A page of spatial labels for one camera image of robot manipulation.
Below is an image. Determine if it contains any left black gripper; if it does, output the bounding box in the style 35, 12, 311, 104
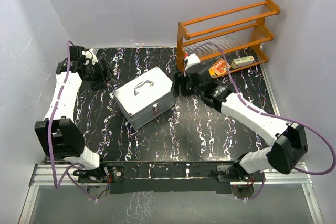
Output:
84, 59, 119, 91

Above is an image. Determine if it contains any grey metal case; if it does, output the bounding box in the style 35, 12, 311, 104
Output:
113, 67, 176, 130

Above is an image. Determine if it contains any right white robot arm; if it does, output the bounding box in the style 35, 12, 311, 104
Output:
171, 63, 308, 180

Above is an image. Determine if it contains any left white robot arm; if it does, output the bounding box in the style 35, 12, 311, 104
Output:
34, 45, 113, 182

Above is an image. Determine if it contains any orange patterned medicine packet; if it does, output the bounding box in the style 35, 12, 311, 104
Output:
211, 58, 231, 76

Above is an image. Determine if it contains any white green medicine box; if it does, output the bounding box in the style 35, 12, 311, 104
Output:
231, 56, 255, 69

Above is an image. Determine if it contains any small yellow box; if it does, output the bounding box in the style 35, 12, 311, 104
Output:
208, 69, 216, 78

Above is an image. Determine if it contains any wooden three-tier shelf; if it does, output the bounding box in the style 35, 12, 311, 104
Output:
176, 0, 281, 72

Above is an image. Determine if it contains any black front base bar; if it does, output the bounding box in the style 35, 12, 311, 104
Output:
73, 161, 262, 194

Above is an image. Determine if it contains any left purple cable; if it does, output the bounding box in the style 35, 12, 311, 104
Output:
47, 40, 79, 189

